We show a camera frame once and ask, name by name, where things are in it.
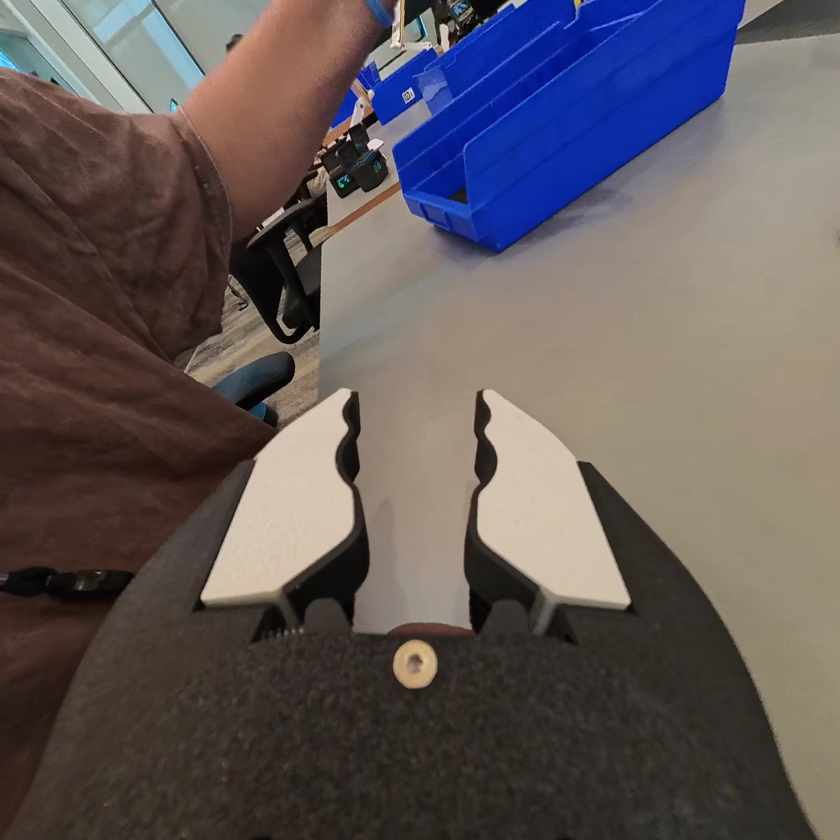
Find black badge strap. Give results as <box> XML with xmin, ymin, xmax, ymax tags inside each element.
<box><xmin>0</xmin><ymin>566</ymin><xmax>135</xmax><ymax>601</ymax></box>

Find black office chair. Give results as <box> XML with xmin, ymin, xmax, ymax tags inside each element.
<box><xmin>211</xmin><ymin>351</ymin><xmax>296</xmax><ymax>421</ymax></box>
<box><xmin>230</xmin><ymin>197</ymin><xmax>329</xmax><ymax>345</ymax></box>

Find person's left forearm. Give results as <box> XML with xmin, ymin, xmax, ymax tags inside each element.
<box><xmin>177</xmin><ymin>0</ymin><xmax>395</xmax><ymax>240</ymax></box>

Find blue plastic bin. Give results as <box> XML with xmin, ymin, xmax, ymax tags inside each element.
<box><xmin>331</xmin><ymin>62</ymin><xmax>382</xmax><ymax>130</ymax></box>
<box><xmin>374</xmin><ymin>47</ymin><xmax>442</xmax><ymax>126</ymax></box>
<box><xmin>392</xmin><ymin>0</ymin><xmax>746</xmax><ymax>253</ymax></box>
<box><xmin>416</xmin><ymin>0</ymin><xmax>578</xmax><ymax>119</ymax></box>

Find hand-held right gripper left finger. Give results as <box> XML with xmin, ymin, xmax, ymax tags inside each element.
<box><xmin>199</xmin><ymin>387</ymin><xmax>370</xmax><ymax>627</ymax></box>

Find person in brown shirt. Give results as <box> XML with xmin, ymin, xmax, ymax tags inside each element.
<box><xmin>0</xmin><ymin>69</ymin><xmax>277</xmax><ymax>815</ymax></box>

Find grey desk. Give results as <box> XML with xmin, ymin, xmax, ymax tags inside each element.
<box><xmin>318</xmin><ymin>0</ymin><xmax>840</xmax><ymax>840</ymax></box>

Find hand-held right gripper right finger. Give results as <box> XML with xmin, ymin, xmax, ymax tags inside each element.
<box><xmin>465</xmin><ymin>388</ymin><xmax>633</xmax><ymax>636</ymax></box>

